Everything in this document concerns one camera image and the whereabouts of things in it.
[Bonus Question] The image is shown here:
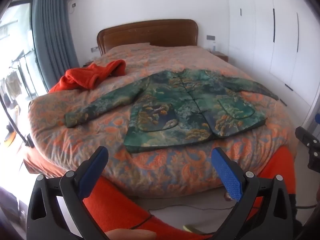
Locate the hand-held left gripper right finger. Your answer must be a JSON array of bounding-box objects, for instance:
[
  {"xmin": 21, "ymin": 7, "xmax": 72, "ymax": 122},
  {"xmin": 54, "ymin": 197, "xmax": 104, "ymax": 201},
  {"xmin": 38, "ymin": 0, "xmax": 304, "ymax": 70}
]
[{"xmin": 212, "ymin": 147, "xmax": 298, "ymax": 240}]

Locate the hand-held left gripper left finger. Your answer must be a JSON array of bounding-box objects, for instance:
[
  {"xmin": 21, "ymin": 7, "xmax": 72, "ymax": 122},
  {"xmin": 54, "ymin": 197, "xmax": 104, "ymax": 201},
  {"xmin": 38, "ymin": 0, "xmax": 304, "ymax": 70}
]
[{"xmin": 26, "ymin": 146, "xmax": 109, "ymax": 240}]

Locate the green floral padded jacket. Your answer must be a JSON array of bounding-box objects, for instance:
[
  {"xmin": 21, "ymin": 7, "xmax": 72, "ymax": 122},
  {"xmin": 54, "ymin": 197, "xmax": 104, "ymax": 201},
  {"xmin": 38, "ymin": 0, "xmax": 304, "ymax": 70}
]
[{"xmin": 64, "ymin": 69, "xmax": 279, "ymax": 153}]

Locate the clothes drying rack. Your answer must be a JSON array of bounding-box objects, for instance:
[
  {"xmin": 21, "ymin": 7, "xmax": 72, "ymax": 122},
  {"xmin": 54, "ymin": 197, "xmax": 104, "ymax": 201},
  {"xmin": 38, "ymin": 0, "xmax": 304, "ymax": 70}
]
[{"xmin": 0, "ymin": 50, "xmax": 35, "ymax": 105}]

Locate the person's left hand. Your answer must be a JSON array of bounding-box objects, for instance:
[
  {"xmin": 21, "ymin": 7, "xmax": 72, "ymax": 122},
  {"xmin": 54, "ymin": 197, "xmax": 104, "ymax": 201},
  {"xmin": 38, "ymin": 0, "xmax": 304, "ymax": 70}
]
[{"xmin": 104, "ymin": 228, "xmax": 157, "ymax": 240}]

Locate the blue container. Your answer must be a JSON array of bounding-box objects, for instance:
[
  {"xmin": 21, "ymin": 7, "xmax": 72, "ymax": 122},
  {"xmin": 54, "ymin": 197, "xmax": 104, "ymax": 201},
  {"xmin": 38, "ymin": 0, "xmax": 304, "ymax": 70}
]
[{"xmin": 310, "ymin": 113, "xmax": 320, "ymax": 133}]

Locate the orange paisley quilt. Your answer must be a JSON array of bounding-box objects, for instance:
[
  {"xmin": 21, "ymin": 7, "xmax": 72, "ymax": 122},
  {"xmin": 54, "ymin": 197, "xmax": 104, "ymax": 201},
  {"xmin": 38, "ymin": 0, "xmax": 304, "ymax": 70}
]
[{"xmin": 27, "ymin": 44, "xmax": 299, "ymax": 199}]

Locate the orange fleece garment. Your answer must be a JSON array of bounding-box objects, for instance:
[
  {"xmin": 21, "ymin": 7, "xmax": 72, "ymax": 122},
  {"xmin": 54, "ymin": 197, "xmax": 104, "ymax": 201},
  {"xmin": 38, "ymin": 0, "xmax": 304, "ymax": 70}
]
[{"xmin": 49, "ymin": 59, "xmax": 127, "ymax": 94}]

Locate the wooden nightstand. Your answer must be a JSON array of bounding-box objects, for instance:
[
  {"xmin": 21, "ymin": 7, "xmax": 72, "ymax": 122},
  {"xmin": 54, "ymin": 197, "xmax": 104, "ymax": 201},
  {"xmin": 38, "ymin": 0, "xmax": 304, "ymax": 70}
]
[{"xmin": 209, "ymin": 51, "xmax": 229, "ymax": 63}]

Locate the white wardrobe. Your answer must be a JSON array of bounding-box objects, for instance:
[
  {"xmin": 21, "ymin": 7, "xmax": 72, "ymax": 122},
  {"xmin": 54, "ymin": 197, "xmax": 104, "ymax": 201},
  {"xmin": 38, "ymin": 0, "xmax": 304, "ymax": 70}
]
[{"xmin": 225, "ymin": 0, "xmax": 320, "ymax": 128}]

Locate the grey-blue curtain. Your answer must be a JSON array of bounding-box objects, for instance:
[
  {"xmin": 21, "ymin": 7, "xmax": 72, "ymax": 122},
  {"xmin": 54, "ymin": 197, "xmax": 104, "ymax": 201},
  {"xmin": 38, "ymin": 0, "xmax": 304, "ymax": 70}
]
[{"xmin": 31, "ymin": 0, "xmax": 80, "ymax": 93}]

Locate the wooden headboard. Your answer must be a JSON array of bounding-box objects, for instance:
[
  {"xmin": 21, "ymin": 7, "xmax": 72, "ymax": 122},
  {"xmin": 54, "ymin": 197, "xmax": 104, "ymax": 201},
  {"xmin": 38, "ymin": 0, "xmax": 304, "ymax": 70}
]
[{"xmin": 97, "ymin": 19, "xmax": 200, "ymax": 56}]

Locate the thick black cable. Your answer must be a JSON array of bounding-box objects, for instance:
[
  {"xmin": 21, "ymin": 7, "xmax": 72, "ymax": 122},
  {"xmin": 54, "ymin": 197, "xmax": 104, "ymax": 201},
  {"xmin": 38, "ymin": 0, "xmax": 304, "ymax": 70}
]
[{"xmin": 0, "ymin": 96, "xmax": 35, "ymax": 147}]

